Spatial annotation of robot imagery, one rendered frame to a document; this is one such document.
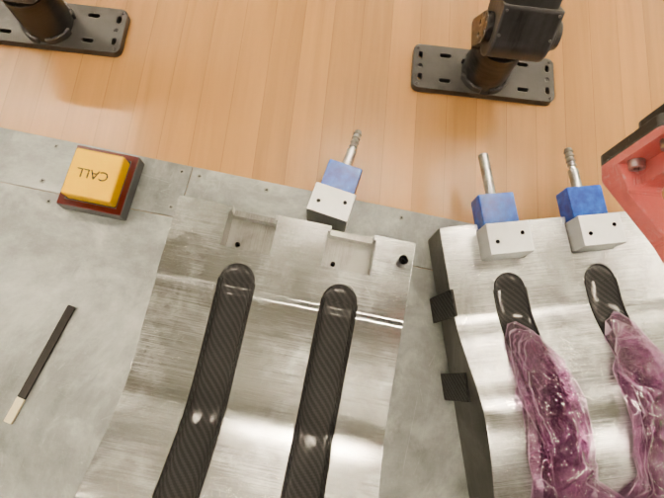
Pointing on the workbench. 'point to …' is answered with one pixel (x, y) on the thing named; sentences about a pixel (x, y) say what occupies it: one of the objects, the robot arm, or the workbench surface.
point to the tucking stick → (39, 365)
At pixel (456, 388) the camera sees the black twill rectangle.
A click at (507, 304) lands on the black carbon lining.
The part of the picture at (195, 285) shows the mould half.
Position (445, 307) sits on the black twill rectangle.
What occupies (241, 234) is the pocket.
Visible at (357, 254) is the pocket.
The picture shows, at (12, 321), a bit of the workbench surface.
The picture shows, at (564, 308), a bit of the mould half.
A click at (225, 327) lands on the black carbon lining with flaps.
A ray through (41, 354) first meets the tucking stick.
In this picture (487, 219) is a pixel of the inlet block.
